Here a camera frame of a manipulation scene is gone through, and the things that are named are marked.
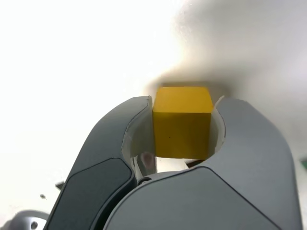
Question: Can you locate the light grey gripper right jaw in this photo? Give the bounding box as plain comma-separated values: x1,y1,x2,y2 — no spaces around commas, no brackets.
103,95,301,230

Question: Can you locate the yellow cube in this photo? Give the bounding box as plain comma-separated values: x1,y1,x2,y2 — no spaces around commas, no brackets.
152,86,214,160

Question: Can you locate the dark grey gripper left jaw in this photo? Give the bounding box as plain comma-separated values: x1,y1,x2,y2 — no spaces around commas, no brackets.
44,95,158,230

